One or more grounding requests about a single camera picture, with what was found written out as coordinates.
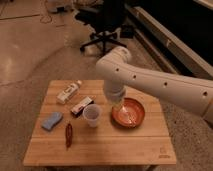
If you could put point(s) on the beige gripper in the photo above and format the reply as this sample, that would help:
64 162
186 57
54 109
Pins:
116 107

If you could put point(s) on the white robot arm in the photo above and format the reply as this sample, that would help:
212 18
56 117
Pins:
192 94

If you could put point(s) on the red-brown ceramic bowl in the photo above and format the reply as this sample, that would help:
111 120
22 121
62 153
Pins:
131 114

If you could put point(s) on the white ceramic cup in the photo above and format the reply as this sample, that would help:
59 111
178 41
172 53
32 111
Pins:
91 114

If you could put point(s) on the white and dark box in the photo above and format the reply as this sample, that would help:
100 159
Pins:
78 108

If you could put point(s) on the wooden table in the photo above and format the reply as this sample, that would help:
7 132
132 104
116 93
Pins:
108 143

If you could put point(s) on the white bottle with label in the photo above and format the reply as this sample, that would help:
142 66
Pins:
64 96

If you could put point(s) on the red chili pepper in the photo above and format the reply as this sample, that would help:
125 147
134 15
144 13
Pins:
68 135

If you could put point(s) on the blue sponge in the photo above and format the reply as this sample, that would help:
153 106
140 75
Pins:
51 121

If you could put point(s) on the black office chair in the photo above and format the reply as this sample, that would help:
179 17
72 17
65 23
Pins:
104 19

